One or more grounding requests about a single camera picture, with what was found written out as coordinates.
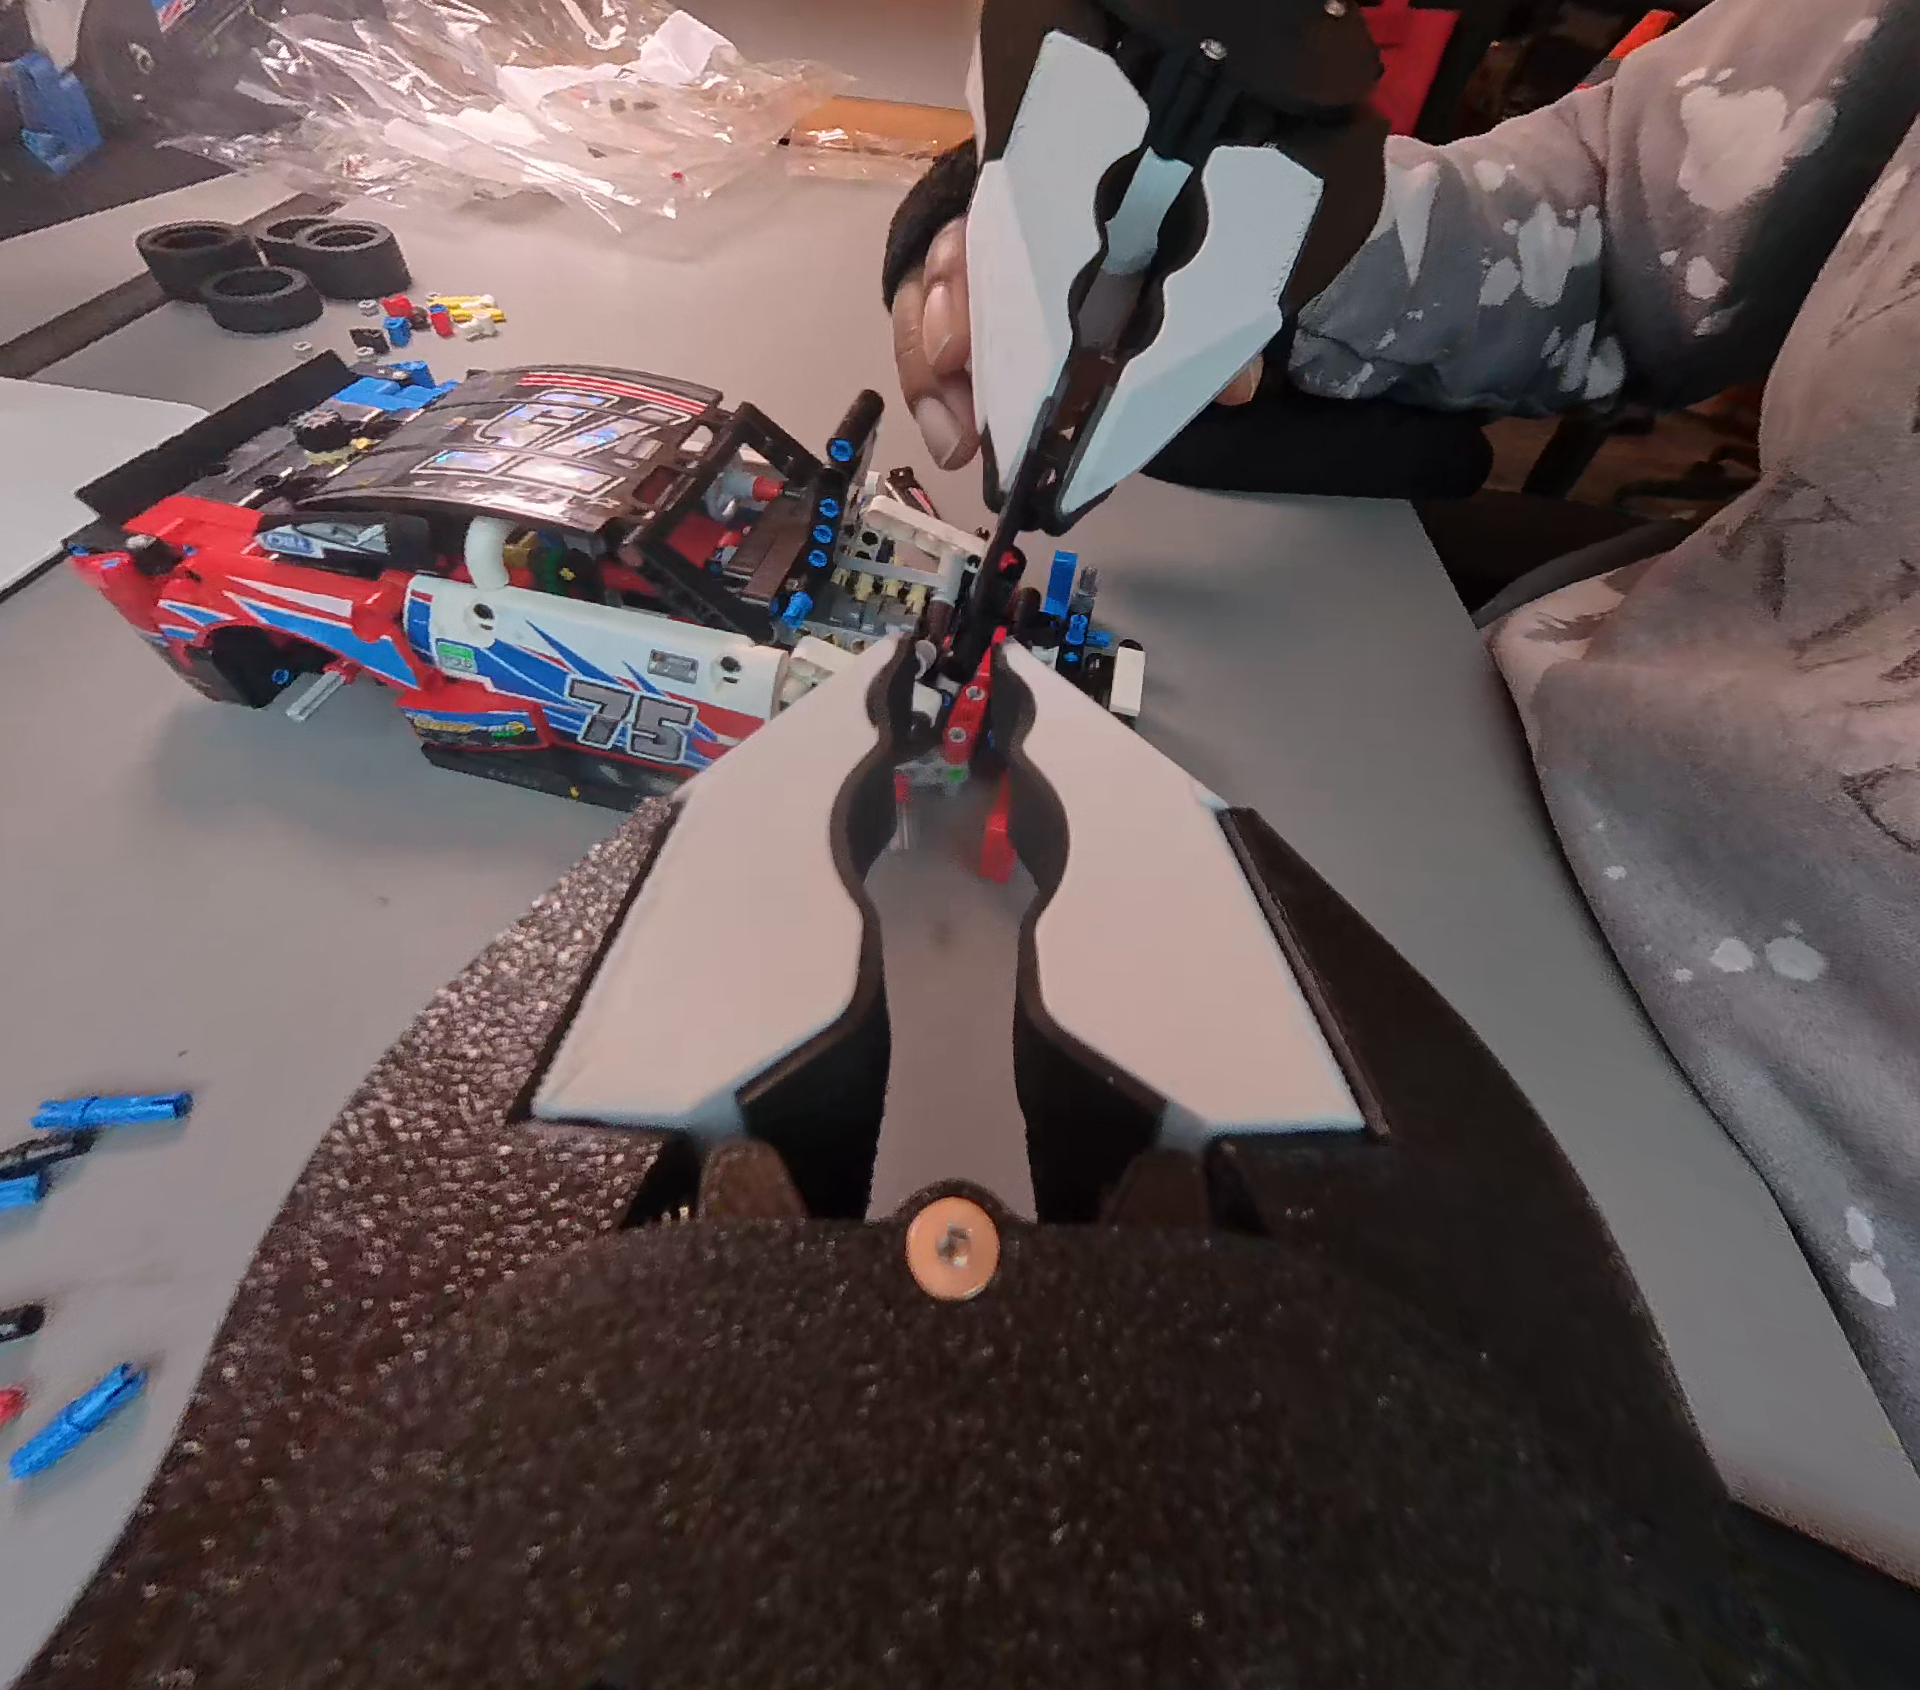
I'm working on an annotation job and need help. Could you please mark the person's grey printed hoodie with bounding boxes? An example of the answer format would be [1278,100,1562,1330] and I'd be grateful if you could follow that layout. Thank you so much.
[1477,144,1920,1593]

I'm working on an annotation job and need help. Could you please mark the blue connector pin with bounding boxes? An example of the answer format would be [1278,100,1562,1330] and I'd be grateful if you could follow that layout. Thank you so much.
[6,1360,153,1486]
[31,1086,199,1138]

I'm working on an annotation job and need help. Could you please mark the person's right forearm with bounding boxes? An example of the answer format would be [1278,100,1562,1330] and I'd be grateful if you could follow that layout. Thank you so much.
[1141,0,1920,509]

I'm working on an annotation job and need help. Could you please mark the person's right hand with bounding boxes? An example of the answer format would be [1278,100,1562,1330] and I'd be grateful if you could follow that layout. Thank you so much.
[892,207,993,473]

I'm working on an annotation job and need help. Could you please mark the cluster of small brick pieces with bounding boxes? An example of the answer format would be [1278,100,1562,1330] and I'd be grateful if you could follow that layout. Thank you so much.
[349,286,516,354]

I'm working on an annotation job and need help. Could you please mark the black flat strip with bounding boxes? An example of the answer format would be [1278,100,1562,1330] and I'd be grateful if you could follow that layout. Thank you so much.
[73,345,362,526]

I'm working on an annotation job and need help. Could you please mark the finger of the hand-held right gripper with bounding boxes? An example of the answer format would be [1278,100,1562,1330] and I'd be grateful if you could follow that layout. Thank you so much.
[1046,141,1329,532]
[964,27,1160,517]

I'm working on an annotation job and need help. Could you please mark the black and blue pin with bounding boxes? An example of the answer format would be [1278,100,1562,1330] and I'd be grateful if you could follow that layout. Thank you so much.
[0,1125,103,1215]

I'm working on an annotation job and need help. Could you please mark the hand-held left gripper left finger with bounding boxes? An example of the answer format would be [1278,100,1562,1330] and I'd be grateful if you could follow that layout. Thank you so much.
[528,636,911,1132]

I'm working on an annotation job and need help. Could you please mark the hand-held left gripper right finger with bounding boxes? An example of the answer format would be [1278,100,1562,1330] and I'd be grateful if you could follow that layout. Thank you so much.
[994,639,1371,1148]

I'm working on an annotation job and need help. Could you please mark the red plastic chair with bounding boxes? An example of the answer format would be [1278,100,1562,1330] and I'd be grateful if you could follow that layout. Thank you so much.
[1338,0,1471,141]

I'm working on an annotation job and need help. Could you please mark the pile of clear plastic bags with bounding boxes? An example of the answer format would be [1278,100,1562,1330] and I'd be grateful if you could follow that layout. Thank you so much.
[156,0,858,231]

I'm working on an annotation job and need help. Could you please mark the long black brick beam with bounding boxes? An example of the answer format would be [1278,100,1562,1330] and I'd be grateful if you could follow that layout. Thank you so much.
[927,271,1158,690]

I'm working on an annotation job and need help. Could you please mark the black office chair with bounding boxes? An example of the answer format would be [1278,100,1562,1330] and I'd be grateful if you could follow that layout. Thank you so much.
[1416,361,1765,624]

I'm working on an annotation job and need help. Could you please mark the brick-built toy race car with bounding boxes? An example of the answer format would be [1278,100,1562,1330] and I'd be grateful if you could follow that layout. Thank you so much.
[66,366,1155,886]

